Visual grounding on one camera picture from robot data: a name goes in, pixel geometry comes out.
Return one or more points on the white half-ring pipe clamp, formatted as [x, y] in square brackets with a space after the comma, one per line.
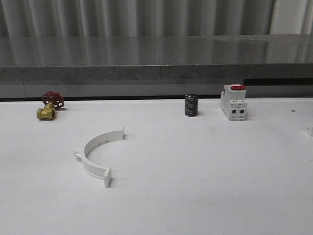
[95, 170]
[309, 129]

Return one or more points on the black cylindrical capacitor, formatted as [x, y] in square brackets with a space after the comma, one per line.
[191, 105]

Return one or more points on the brass valve red handwheel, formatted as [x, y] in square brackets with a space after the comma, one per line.
[52, 101]

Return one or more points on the grey stone counter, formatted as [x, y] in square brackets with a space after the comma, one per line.
[125, 67]

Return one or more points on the grey pleated curtain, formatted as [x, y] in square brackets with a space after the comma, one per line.
[131, 18]

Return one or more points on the white circuit breaker red switch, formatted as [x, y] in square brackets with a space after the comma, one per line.
[233, 102]

